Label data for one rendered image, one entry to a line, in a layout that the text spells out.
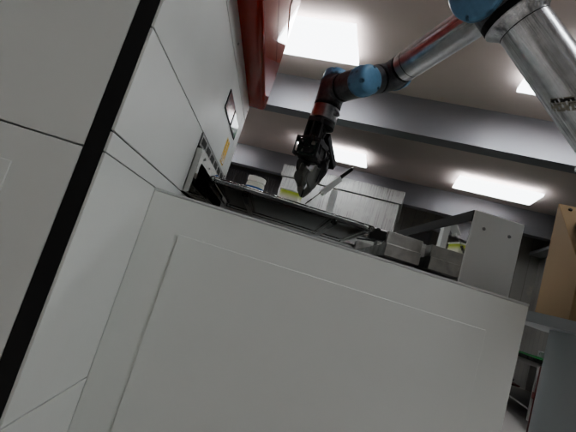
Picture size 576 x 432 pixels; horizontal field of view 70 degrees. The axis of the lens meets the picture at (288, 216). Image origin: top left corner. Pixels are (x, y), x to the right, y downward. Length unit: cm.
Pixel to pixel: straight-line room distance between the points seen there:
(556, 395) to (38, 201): 88
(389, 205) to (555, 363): 476
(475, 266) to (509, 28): 40
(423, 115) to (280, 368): 437
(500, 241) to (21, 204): 72
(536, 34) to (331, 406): 67
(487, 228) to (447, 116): 412
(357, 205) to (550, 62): 489
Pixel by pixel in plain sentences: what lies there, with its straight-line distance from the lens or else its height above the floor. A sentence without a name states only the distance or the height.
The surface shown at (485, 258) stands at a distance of 80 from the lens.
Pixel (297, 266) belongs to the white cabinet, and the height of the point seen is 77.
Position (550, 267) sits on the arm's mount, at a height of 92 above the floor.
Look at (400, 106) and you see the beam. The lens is 490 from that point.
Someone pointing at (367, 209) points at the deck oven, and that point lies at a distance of 558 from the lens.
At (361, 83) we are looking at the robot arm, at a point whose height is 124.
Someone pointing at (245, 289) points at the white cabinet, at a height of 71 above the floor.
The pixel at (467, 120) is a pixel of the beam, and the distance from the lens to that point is 490.
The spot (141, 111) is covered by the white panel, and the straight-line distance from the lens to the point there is 55.
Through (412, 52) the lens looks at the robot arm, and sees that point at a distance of 112.
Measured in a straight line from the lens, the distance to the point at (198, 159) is 85.
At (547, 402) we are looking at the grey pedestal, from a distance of 95.
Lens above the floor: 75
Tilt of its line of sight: 8 degrees up
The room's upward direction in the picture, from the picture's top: 17 degrees clockwise
